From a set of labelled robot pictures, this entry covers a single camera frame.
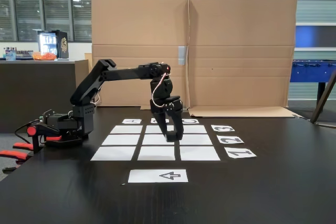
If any white paper grid square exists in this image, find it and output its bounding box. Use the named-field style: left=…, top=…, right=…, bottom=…
left=90, top=146, right=137, bottom=162
left=144, top=125, right=175, bottom=134
left=178, top=134, right=213, bottom=146
left=141, top=134, right=175, bottom=146
left=136, top=146, right=176, bottom=162
left=181, top=125, right=208, bottom=134
left=109, top=125, right=143, bottom=134
left=180, top=146, right=221, bottom=162
left=101, top=134, right=141, bottom=146

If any paper label number 3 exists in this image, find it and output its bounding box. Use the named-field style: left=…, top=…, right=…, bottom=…
left=211, top=124, right=236, bottom=132

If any paper label number 2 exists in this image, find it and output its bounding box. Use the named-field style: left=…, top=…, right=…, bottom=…
left=216, top=135, right=245, bottom=145

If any white paper sheet with arrow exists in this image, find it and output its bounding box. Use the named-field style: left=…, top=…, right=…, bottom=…
left=128, top=169, right=189, bottom=184

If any large brown cardboard panel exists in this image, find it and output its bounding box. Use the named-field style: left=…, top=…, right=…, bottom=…
left=187, top=0, right=302, bottom=118
left=90, top=0, right=190, bottom=111

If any paper label number 1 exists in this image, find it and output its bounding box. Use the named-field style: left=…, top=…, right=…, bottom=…
left=224, top=148, right=258, bottom=159

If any small brown cardboard sheet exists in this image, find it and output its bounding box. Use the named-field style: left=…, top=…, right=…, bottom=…
left=75, top=52, right=97, bottom=107

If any black mini fridge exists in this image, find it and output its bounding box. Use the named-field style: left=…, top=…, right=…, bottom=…
left=37, top=29, right=70, bottom=60

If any black clamp with red knob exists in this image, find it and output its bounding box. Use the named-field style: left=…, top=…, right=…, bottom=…
left=26, top=122, right=62, bottom=154

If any orange snack bag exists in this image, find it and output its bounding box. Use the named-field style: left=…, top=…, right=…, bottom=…
left=31, top=52, right=57, bottom=61

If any blue foosball table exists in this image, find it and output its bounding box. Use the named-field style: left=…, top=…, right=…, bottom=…
left=290, top=59, right=336, bottom=102

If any brown wooden stand leg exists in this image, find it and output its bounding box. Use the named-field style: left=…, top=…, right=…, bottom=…
left=310, top=70, right=336, bottom=124

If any dark brown counter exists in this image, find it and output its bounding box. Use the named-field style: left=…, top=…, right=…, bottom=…
left=0, top=60, right=91, bottom=134

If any blue labelled box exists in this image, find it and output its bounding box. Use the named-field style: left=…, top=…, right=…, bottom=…
left=3, top=47, right=17, bottom=61

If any black power cable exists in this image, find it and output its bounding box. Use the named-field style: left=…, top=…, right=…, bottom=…
left=14, top=121, right=40, bottom=144

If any red handled black clamp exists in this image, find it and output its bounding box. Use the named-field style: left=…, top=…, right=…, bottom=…
left=0, top=142, right=34, bottom=174

